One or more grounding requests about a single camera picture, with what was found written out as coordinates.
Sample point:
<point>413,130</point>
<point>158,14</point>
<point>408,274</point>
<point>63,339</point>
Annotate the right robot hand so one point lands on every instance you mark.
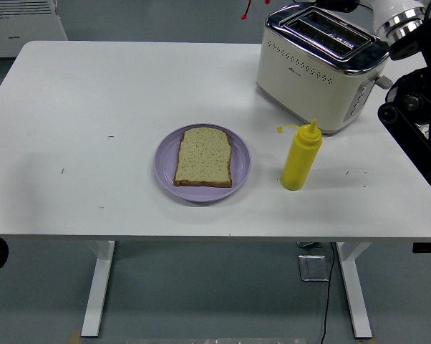
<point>394,9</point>

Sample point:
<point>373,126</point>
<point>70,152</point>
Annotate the red squeeze bottle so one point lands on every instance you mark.
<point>247,10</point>

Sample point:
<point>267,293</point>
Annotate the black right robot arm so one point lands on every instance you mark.
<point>409,122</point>

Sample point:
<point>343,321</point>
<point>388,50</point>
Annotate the black desk control panel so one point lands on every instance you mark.
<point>428,247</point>

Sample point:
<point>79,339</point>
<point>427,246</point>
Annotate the slice of speckled bread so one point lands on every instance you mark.
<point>203,157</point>

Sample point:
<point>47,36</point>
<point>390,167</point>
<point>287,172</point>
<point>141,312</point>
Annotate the cream and chrome toaster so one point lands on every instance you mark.
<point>308,86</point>

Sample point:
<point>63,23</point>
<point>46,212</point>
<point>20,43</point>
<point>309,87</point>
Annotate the yellow squeeze bottle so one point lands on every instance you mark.
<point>299,161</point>

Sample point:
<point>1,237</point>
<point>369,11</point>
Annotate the metal floor socket plate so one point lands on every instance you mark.
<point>313,268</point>

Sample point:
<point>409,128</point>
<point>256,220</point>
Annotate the purple round plate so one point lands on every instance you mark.
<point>165,168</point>

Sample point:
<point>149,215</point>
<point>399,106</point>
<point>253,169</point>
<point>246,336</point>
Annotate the white table leg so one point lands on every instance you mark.
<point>99,286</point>
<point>355,286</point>

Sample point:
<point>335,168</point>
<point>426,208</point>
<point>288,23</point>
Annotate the white appliance with vents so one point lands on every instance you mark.
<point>18,32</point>

